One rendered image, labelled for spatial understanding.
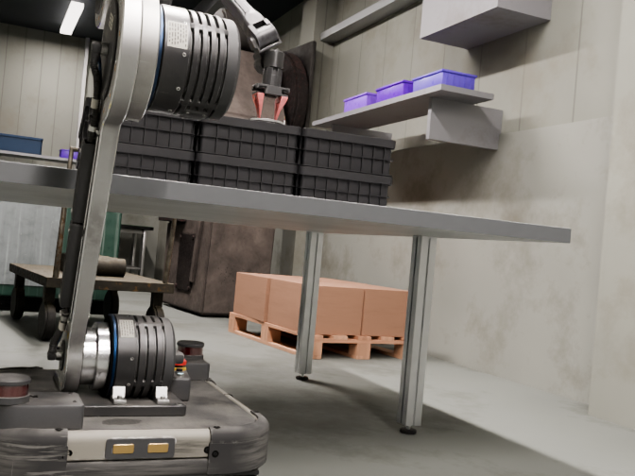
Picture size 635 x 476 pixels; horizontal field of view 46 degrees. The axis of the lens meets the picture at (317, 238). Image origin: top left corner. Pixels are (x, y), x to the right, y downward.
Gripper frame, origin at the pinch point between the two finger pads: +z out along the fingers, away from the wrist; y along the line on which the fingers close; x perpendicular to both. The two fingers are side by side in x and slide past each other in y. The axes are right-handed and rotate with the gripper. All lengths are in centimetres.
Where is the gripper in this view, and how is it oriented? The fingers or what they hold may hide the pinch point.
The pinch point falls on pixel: (266, 117)
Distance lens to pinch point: 227.6
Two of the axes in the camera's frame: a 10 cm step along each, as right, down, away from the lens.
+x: 3.3, 0.5, -9.4
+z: -1.2, 9.9, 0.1
